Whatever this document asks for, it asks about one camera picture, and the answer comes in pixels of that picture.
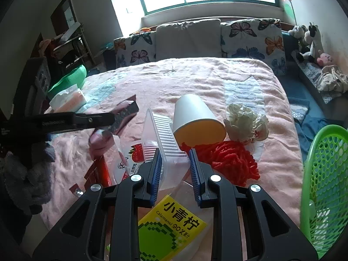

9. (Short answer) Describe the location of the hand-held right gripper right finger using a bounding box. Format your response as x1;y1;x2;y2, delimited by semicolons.
188;148;318;261

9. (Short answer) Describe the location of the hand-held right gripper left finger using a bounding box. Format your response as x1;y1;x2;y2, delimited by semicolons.
33;149;164;261

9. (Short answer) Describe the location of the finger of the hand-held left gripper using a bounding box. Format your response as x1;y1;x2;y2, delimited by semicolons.
41;111;116;132

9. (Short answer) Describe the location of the red knit cloth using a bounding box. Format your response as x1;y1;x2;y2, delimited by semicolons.
179;141;260;187

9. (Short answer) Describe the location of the clear ribbed plastic tray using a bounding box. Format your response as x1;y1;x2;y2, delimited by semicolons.
141;108;191;191

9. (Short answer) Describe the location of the dark snack wrapper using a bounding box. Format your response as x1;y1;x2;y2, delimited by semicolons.
110;94;140;136

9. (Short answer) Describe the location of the red snack wrapper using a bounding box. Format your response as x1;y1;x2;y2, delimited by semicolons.
69;155;113;196

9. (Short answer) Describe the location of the green plastic basket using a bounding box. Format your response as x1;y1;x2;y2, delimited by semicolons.
300;124;348;252

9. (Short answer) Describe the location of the person's left hand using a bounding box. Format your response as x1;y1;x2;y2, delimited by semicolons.
0;143;56;215

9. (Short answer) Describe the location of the pink tissue pack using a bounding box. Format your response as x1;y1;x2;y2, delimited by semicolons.
49;87;87;113

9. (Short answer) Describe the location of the pink crumpled wrapper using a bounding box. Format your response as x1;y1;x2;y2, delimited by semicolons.
89;129;120;159

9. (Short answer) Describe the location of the strawberry print packet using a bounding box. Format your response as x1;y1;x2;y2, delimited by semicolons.
113;136;148;186

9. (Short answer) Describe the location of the metal rack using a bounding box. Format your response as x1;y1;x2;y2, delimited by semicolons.
52;23;95;68

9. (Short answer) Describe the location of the white paper cup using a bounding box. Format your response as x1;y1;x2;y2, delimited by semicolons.
172;94;227;146

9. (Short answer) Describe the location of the crumpled white tissue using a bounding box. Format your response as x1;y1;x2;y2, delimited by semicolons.
223;103;269;144

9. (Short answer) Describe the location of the small butterfly print pillow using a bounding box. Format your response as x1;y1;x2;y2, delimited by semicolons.
114;31;157;69

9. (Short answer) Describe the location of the pink blanket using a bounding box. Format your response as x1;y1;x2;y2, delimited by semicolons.
41;57;305;261

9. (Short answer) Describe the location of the blue patterned blanket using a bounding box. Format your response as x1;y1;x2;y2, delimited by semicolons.
280;31;348;166

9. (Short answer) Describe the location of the large butterfly print pillow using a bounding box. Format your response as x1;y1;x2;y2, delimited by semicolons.
220;18;287;76

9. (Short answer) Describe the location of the grey patterned cushion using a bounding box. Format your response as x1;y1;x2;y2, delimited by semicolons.
291;50;343;104

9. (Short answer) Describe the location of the crumpled beige cloth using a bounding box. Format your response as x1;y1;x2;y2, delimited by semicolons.
317;65;348;93

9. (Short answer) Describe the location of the pink plush toy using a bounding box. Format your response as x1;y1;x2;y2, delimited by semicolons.
317;53;338;67

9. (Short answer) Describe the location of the grey plush toy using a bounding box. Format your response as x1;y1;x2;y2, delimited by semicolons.
288;25;308;38

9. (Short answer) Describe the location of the black white cow plush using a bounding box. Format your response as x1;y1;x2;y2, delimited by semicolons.
296;23;324;63

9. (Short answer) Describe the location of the colourful hanging decoration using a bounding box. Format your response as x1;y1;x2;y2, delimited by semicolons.
273;0;297;25

